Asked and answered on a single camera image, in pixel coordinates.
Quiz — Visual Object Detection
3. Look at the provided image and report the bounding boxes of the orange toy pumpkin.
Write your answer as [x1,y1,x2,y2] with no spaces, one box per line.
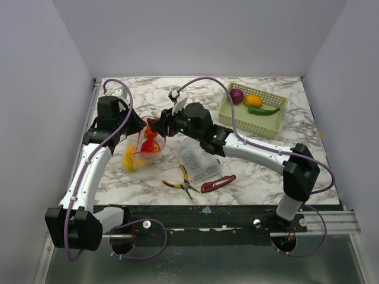
[144,118,158,140]

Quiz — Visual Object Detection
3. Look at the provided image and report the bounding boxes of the clear zip top bag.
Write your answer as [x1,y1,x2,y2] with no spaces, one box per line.
[122,116,166,172]

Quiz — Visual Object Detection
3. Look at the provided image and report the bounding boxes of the red toy apple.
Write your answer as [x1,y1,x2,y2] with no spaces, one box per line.
[140,140,160,153]

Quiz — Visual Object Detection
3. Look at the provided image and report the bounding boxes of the yellow toy mango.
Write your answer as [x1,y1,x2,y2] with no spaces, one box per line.
[123,144,137,172]

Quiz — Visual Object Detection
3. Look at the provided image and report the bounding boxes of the yellow toy bell pepper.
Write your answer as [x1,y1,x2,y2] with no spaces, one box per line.
[133,153,155,170]

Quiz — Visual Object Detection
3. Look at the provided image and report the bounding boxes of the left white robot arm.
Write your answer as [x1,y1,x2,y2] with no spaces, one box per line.
[45,96,146,251]

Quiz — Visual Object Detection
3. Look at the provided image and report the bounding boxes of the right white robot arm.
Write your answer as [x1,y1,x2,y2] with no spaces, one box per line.
[148,102,320,232]

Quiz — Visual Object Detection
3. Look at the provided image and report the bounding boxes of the clear plastic parts box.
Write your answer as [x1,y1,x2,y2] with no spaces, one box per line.
[176,138,221,183]

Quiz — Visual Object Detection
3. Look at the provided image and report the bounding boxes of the purple toy onion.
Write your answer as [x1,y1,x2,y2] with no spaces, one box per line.
[230,88,245,105]

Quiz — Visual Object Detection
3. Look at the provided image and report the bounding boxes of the orange toy lemon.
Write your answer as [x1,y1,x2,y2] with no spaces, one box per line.
[244,95,263,108]

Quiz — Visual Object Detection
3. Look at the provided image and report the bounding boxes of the green toy chili pepper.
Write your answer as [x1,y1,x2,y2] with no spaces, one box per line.
[248,107,280,116]

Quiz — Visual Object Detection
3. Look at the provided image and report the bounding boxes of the red black utility knife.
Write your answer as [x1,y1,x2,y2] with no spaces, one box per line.
[200,175,236,193]

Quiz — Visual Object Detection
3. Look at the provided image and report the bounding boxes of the beige perforated plastic basket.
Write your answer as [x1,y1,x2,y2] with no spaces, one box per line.
[228,82,288,139]

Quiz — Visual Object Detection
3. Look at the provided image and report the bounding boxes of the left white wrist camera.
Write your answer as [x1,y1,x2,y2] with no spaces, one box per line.
[104,87,129,103]

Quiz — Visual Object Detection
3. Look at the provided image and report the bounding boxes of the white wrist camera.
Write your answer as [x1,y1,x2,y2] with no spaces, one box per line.
[104,87,129,103]
[168,88,188,115]

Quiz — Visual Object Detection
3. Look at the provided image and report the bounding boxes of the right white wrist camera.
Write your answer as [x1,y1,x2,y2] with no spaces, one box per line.
[168,88,188,115]

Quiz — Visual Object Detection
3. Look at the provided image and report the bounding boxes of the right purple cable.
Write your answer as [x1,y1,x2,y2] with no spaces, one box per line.
[170,77,336,257]

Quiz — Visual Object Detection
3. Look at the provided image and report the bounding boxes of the yellow handled pliers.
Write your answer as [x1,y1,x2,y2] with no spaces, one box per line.
[162,164,200,200]

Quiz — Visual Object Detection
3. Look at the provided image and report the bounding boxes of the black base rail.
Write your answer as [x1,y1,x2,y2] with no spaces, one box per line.
[97,204,309,246]

